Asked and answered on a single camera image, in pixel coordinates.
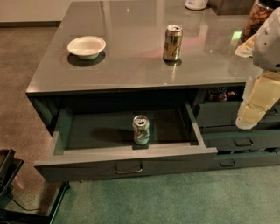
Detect black cable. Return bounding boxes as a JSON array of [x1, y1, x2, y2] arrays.
[[0, 183, 42, 213]]

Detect black stand base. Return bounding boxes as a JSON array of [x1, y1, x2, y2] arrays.
[[0, 149, 70, 224]]

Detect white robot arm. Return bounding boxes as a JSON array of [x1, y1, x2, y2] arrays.
[[235, 8, 280, 130]]

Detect white container at back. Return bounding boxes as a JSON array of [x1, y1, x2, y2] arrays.
[[185, 0, 208, 11]]

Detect glass jar of snacks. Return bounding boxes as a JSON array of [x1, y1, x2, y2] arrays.
[[240, 0, 279, 42]]

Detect gold soda can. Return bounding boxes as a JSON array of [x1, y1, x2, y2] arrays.
[[163, 24, 183, 61]]

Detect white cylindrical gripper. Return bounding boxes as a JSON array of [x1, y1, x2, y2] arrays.
[[234, 34, 280, 130]]

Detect open grey top drawer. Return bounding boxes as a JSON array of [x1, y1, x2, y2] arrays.
[[34, 104, 217, 182]]

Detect right upper grey drawer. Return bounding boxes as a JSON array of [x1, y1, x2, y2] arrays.
[[197, 101, 280, 127]]

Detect snack bags in shelf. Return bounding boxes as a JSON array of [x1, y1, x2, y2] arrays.
[[205, 87, 243, 102]]

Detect right lower grey drawer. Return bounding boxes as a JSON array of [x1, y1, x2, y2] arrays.
[[210, 152, 280, 170]]

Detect white bowl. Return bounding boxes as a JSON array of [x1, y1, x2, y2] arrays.
[[67, 36, 106, 60]]

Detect dark box at back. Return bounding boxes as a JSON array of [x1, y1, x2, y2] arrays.
[[208, 0, 255, 15]]

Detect grey counter cabinet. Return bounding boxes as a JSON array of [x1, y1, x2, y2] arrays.
[[26, 0, 280, 157]]

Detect metal drawer handle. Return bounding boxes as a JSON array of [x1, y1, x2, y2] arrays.
[[115, 164, 143, 175]]

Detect right middle grey drawer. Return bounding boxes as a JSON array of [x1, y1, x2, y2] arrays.
[[202, 129, 280, 151]]

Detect green white 7up can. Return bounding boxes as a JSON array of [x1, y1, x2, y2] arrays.
[[132, 115, 150, 145]]

